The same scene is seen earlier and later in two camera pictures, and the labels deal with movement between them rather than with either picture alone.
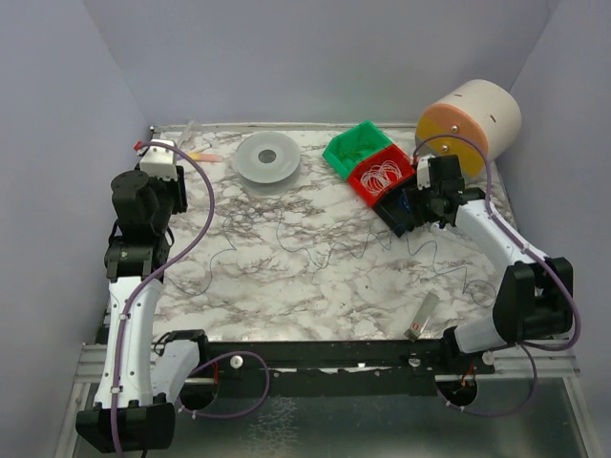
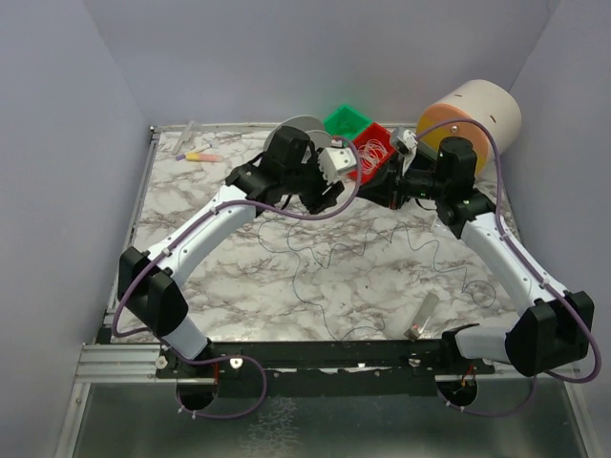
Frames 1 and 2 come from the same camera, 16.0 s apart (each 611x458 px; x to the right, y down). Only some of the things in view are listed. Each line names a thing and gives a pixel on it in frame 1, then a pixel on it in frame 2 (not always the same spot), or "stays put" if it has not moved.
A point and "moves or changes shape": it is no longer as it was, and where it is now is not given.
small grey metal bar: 424,310 stays put
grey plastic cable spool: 267,162 moves or changes shape
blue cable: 330,258 → 352,248
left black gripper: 177,196 → 314,191
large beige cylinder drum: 475,121 stays put
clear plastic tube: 186,134 stays put
